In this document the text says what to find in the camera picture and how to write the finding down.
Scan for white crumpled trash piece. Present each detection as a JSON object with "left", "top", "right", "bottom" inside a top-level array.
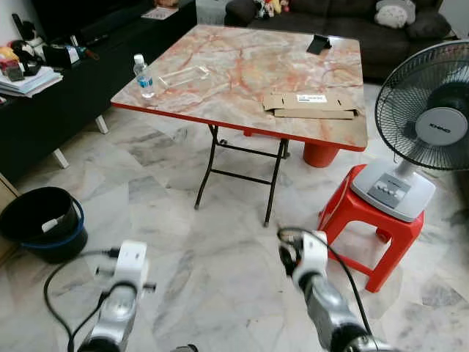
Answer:
[{"left": 41, "top": 216, "right": 65, "bottom": 234}]

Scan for black bucket rubbish bin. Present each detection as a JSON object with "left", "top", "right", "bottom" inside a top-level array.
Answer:
[{"left": 0, "top": 186, "right": 89, "bottom": 264}]

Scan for red plastic stool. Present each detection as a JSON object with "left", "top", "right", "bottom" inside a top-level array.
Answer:
[{"left": 317, "top": 164, "right": 426, "bottom": 293}]

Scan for red plastic pail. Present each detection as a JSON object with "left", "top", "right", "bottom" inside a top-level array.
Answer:
[{"left": 302, "top": 139, "right": 342, "bottom": 169}]

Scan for flat brown cardboard box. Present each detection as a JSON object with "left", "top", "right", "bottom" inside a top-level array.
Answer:
[{"left": 262, "top": 92, "right": 361, "bottom": 120}]

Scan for long black low cabinet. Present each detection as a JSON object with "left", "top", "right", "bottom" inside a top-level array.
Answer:
[{"left": 0, "top": 0, "right": 199, "bottom": 184}]

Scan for marble top folding table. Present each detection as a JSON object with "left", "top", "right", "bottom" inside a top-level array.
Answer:
[{"left": 110, "top": 24, "right": 369, "bottom": 228}]

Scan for grey black table fan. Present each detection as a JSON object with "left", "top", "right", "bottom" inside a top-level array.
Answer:
[{"left": 350, "top": 40, "right": 469, "bottom": 223}]

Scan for clear plastic tray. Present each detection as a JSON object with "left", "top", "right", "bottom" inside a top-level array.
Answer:
[{"left": 158, "top": 65, "right": 212, "bottom": 90}]

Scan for clear plastic water bottle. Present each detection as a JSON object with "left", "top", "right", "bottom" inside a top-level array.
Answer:
[{"left": 133, "top": 54, "right": 156, "bottom": 100}]

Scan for small black stand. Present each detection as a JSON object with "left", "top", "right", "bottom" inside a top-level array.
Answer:
[{"left": 306, "top": 34, "right": 333, "bottom": 56}]

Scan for dark grey sofa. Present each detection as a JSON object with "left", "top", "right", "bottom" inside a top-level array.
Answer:
[{"left": 224, "top": 0, "right": 455, "bottom": 83}]

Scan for stack of white papers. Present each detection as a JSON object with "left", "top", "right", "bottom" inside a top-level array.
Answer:
[{"left": 0, "top": 66, "right": 64, "bottom": 98}]

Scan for black box white label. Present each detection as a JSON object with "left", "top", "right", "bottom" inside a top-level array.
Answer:
[{"left": 45, "top": 43, "right": 84, "bottom": 69}]

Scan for colourful plush toys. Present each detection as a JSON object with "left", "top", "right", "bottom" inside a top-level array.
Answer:
[{"left": 253, "top": 0, "right": 290, "bottom": 19}]

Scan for grey plush cushion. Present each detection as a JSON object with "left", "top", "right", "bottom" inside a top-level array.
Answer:
[{"left": 374, "top": 0, "right": 417, "bottom": 29}]

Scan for black headset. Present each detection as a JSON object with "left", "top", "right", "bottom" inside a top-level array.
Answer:
[{"left": 10, "top": 40, "right": 46, "bottom": 76}]

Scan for printed paper sheet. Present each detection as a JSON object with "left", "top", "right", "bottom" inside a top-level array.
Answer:
[{"left": 141, "top": 6, "right": 179, "bottom": 21}]

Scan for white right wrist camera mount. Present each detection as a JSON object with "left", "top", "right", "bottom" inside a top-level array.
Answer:
[{"left": 292, "top": 231, "right": 328, "bottom": 288}]

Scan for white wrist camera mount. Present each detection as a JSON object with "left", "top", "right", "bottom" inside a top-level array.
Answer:
[
  {"left": 112, "top": 241, "right": 151, "bottom": 289},
  {"left": 292, "top": 231, "right": 328, "bottom": 288}
]

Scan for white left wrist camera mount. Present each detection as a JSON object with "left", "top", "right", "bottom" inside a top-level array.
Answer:
[{"left": 112, "top": 241, "right": 151, "bottom": 289}]

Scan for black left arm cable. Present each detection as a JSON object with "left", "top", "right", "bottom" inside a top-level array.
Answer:
[{"left": 43, "top": 248, "right": 122, "bottom": 352}]

